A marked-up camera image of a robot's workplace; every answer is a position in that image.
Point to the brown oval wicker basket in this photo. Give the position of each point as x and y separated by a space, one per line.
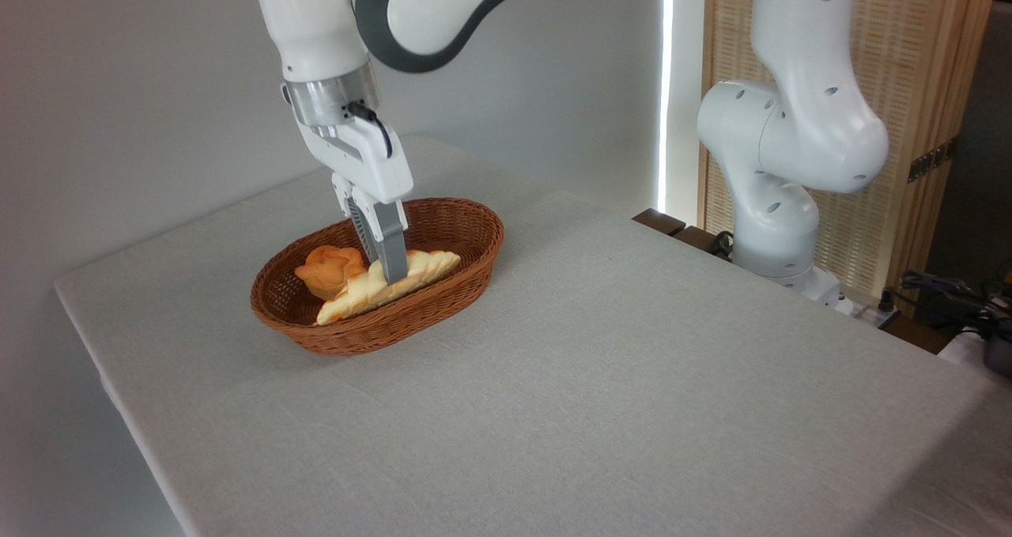
379 331

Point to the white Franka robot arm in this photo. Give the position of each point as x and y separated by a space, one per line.
791 126

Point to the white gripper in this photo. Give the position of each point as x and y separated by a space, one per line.
371 165

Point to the pale braided bread loaf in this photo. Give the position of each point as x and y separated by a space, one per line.
360 293

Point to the grey tablecloth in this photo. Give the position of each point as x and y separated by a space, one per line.
593 410

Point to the orange flower-shaped bun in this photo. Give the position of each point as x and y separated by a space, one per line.
324 272

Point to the wooden lattice screen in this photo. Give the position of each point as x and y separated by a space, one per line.
917 62

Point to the black bracket on screen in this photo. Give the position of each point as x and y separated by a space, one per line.
933 160

